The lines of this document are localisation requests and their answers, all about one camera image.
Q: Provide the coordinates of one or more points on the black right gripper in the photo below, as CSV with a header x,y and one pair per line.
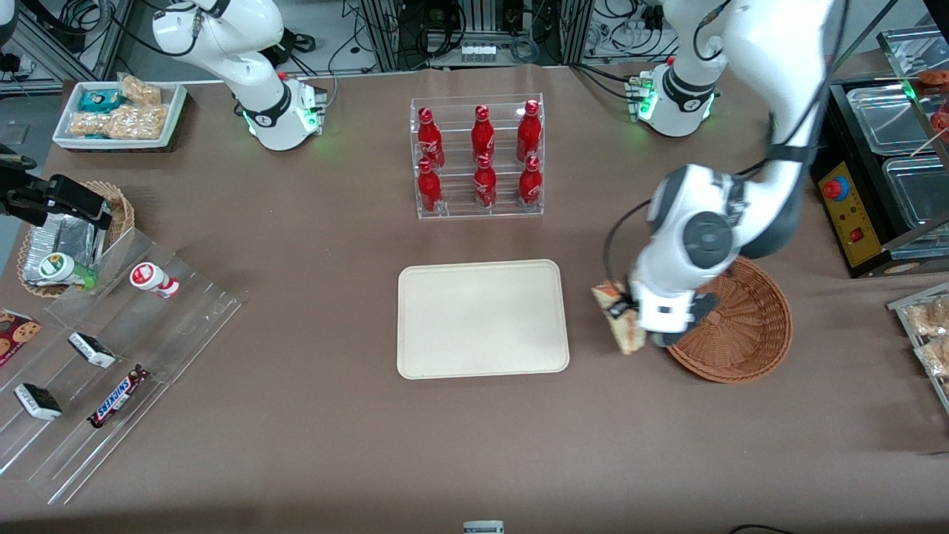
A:
x,y
28,196

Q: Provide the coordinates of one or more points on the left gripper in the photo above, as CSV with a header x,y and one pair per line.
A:
x,y
631,303

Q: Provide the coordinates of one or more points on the triangular sandwich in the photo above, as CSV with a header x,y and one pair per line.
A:
x,y
619,326

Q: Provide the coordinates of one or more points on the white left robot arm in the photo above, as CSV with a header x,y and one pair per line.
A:
x,y
756,44

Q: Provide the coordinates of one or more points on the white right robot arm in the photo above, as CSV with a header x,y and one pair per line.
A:
x,y
245,67

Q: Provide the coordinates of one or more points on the light woven wicker basket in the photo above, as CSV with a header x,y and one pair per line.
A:
x,y
118,204

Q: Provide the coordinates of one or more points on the brown woven wicker basket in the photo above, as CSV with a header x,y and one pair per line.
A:
x,y
749,326

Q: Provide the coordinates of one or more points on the white rectangular snack tray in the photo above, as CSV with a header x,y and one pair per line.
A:
x,y
174,111

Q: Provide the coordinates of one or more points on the cream rectangular plastic tray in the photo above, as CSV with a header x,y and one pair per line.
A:
x,y
482,319

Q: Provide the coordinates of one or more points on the metal snack tray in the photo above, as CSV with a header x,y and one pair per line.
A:
x,y
901,306

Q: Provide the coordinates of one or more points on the green-lid white drink bottle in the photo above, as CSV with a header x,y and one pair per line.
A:
x,y
59,267

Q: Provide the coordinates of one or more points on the large clear rice snack pack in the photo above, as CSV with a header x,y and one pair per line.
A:
x,y
118,122

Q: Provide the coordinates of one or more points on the teal snack packet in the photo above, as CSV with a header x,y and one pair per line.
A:
x,y
100,100

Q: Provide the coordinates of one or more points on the red-lid white yogurt bottle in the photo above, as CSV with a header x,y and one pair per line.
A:
x,y
148,277

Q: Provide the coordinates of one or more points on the small clear rice snack pack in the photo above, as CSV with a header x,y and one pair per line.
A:
x,y
141,90

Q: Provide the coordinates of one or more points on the red chocolate chip cookie box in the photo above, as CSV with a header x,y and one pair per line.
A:
x,y
15,337

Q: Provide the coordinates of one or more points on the black snack box white label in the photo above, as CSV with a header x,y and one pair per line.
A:
x,y
37,401
90,350

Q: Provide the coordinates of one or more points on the clear acrylic tiered snack rack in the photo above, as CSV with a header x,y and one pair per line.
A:
x,y
193,311

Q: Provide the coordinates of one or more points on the red cola bottle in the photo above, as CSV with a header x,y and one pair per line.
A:
x,y
528,130
529,180
485,182
428,137
428,185
483,133

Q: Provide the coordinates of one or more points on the Snickers chocolate bar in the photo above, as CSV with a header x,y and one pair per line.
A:
x,y
117,400

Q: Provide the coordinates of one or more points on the red emergency stop button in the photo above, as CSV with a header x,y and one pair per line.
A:
x,y
833,189

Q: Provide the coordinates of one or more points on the black food warmer yellow panel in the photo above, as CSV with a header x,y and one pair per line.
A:
x,y
852,215

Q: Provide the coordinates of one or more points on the clear acrylic bottle rack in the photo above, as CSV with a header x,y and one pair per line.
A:
x,y
454,159

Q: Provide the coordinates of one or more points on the small white grey device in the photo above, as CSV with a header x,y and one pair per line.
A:
x,y
483,527

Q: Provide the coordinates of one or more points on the clear wrapped pastry pack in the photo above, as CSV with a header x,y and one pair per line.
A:
x,y
930,319
936,357

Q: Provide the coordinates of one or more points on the steel food pan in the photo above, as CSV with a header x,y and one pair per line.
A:
x,y
886,119
919,193

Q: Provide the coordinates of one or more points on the white power strip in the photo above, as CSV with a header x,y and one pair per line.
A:
x,y
478,52

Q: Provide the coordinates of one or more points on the red food item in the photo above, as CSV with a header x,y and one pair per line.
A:
x,y
936,76
941,117

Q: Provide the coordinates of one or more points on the glass display guard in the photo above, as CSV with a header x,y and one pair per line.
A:
x,y
908,52

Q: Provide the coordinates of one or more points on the aluminium frame equipment rack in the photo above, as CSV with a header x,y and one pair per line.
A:
x,y
385,30

